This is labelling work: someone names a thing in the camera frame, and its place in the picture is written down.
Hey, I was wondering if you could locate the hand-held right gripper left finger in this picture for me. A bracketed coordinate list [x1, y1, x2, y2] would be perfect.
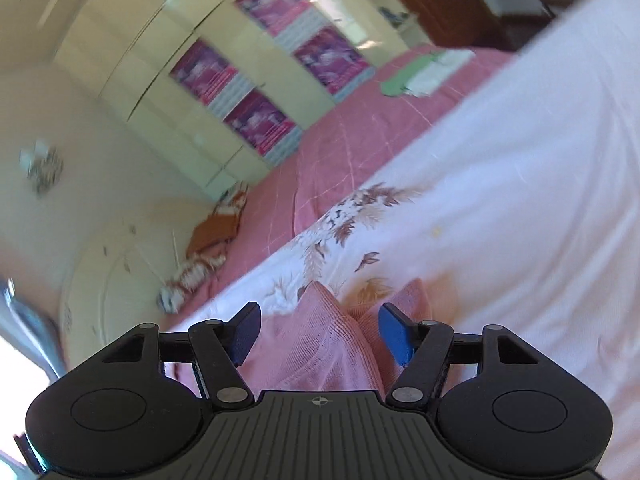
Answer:
[102, 301, 262, 407]

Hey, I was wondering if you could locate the purple wall poster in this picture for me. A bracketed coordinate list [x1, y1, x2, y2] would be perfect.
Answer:
[170, 39, 257, 107]
[292, 26, 374, 97]
[235, 0, 332, 52]
[222, 89, 304, 157]

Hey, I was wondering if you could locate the blue curtain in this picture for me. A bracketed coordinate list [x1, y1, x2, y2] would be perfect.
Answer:
[0, 276, 67, 386]

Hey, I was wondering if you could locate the brown floral pillow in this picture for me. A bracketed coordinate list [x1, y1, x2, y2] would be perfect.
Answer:
[156, 252, 229, 314]

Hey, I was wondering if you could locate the white folded cloth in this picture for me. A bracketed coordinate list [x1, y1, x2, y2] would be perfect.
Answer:
[405, 48, 477, 97]

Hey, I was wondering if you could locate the cream round headboard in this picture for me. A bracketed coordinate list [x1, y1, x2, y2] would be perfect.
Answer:
[59, 199, 202, 363]

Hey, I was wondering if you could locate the orange striped pillow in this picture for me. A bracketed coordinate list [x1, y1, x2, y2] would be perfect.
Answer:
[187, 182, 250, 257]

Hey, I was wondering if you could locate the brown wooden door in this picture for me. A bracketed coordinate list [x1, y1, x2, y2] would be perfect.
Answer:
[362, 0, 519, 54]

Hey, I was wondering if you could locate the white floral bed sheet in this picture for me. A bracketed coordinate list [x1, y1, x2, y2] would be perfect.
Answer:
[165, 0, 640, 480]

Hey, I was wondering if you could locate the pink sweater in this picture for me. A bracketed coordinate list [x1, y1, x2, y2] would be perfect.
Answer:
[165, 280, 434, 397]

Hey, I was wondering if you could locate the window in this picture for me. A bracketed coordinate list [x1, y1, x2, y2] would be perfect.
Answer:
[0, 332, 61, 461]

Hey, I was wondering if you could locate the green folded cloth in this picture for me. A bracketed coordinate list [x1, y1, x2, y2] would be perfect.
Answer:
[381, 52, 447, 97]

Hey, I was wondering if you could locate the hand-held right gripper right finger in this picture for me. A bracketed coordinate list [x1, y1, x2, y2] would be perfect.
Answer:
[378, 302, 543, 408]

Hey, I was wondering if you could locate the pink quilted bedspread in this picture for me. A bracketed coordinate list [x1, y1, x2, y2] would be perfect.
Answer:
[200, 42, 517, 307]

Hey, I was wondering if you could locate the cream wardrobe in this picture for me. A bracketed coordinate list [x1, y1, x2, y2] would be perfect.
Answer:
[30, 0, 432, 202]

